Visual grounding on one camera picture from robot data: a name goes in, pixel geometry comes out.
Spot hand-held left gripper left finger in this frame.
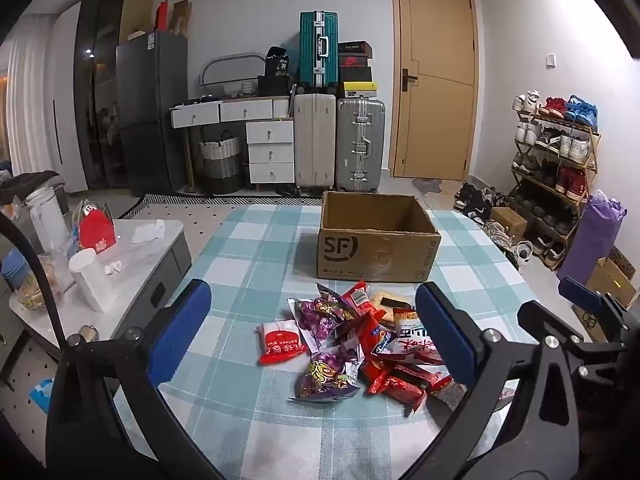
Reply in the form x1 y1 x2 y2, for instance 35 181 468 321
45 279 226 480

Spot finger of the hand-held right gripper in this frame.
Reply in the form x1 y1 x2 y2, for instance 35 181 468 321
559 277 640 341
517 300 628 378

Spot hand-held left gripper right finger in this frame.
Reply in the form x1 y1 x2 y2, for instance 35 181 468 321
400 281 583 480

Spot white red printed snack packet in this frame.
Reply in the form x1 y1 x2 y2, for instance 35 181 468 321
382 327 446 367

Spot orange tan snack packet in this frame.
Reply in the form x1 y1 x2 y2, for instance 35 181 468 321
391 307 422 333

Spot dark red snack bar packet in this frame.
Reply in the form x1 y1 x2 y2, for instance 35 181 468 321
382 362 453 418

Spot clear cracker packet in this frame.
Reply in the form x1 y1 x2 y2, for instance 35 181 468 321
369 287 418 322

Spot purple snack packet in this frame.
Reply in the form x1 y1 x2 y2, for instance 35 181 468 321
289 337 365 404
288 284 362 353

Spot brown paper bag with cat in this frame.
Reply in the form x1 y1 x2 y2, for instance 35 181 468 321
572 257 638 343

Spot purple gift bag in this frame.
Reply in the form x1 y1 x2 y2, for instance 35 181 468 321
557 191 628 283

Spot white marble coffee table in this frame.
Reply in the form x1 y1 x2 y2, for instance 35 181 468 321
9 217 193 356

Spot small brown cardboard box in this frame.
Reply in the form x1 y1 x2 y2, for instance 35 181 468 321
489 206 528 241

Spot teal plaid tablecloth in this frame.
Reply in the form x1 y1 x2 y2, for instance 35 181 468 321
112 204 576 480

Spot white cylinder cup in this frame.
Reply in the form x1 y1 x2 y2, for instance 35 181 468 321
69 249 118 313

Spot crumpled white tissue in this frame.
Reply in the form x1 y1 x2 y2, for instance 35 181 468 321
131 219 166 244

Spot pile of loose shoes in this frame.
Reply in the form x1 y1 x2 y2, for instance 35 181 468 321
452 182 536 268

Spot red gift box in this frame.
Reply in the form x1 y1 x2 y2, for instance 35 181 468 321
79 208 115 252

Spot wooden shoe rack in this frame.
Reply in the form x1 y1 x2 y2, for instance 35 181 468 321
511 110 601 261

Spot clear container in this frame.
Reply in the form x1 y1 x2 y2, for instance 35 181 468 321
17 255 76 311

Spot shoe rack with shoes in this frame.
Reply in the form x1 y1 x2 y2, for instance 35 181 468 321
511 90 600 256

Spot blue tissue pack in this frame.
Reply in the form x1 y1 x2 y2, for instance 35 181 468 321
30 379 56 413

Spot woven laundry basket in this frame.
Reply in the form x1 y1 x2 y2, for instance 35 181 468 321
199 130 243 195

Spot white kettle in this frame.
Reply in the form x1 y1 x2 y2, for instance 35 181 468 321
26 187 68 251

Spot white drawer cabinet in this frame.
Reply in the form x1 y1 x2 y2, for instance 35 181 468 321
246 120 296 184

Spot silver suitcase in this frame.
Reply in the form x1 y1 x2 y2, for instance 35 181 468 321
336 97 387 193

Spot black fridge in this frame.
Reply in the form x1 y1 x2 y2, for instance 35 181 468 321
116 30 188 196

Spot tan wooden door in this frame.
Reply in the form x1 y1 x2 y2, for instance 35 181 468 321
390 0 480 181

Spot white desk with drawers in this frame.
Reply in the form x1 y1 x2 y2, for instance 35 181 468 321
169 97 296 128

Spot beige suitcase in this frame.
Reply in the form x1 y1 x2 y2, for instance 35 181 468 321
292 92 337 193

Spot white wardrobe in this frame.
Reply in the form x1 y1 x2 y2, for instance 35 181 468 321
44 2 83 193

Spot dark glass wardrobe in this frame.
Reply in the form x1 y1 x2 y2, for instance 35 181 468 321
74 0 131 191

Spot yellow black shoe box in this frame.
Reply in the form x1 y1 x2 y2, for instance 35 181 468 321
340 81 380 99

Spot white curtain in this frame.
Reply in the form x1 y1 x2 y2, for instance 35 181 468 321
5 15 56 176

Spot black printed bag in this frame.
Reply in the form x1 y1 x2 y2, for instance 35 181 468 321
264 46 292 78

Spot teal suitcase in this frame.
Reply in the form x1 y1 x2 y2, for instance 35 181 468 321
299 11 340 88

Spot black cable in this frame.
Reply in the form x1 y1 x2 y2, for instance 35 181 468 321
0 217 68 361

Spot oval metal frame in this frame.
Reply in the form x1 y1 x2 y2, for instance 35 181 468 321
201 52 266 88

